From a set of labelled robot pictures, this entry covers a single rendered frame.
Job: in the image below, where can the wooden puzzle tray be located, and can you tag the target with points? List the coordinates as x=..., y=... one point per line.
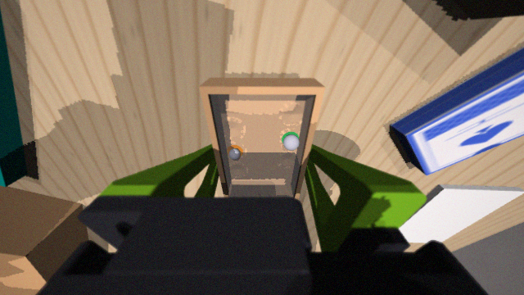
x=262, y=131

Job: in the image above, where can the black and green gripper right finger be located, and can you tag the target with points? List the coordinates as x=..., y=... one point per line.
x=369, y=198

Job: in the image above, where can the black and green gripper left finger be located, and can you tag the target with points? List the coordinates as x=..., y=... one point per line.
x=170, y=178

